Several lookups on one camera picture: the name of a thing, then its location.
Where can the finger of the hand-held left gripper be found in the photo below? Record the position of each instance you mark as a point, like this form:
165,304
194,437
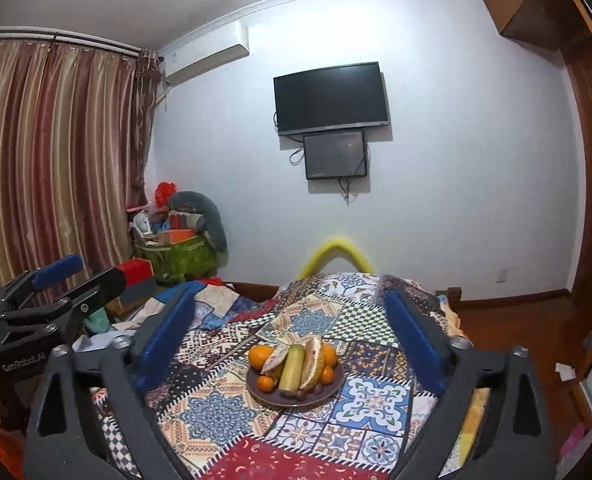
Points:
58,271
101,285

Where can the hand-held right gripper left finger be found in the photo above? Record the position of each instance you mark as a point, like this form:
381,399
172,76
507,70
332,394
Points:
163,340

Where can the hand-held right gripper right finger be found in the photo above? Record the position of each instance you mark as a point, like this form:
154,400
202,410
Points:
416,340

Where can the large orange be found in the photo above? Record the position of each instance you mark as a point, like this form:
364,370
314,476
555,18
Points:
330,354
259,356

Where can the small mandarin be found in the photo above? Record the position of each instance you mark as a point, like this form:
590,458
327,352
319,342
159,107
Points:
328,375
265,384

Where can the peeled pink pomelo segment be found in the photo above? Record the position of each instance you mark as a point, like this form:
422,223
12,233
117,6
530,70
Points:
311,362
275,360

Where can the dark brown round plate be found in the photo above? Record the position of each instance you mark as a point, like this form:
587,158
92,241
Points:
276,399

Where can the long greenish banana piece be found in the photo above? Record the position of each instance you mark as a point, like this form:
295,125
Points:
291,370

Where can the teal cloth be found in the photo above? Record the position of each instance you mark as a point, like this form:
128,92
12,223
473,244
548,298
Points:
97,321

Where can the grey box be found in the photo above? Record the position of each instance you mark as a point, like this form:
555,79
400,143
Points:
138,292

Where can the red box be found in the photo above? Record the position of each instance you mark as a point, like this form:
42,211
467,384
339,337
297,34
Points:
137,271

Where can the orange box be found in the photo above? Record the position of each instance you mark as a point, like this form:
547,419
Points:
176,237

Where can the yellow mattress edge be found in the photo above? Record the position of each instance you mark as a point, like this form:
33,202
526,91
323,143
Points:
473,425

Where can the striped red curtain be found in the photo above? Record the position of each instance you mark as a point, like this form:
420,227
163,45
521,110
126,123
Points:
51,160

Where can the red paper flower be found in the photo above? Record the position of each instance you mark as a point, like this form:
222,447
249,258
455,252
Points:
165,193

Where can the yellow fuzzy arch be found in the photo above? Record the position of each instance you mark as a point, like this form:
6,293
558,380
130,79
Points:
336,247

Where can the patchwork printed blanket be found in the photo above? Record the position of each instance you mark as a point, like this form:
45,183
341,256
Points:
256,435

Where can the white paper scrap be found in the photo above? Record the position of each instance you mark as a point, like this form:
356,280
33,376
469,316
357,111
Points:
566,371

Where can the pink bag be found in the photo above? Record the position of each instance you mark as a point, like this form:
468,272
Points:
574,439

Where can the curtain rod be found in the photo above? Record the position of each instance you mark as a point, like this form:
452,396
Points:
56,40

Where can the white air conditioner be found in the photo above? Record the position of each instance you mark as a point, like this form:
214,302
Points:
201,60

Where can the wooden wardrobe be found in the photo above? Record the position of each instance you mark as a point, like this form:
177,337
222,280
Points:
576,110

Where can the white wall socket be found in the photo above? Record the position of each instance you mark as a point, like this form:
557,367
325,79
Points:
501,275

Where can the small black wall monitor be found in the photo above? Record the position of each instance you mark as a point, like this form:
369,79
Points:
335,155

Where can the black wall television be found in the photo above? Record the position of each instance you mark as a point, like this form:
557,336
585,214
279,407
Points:
331,97

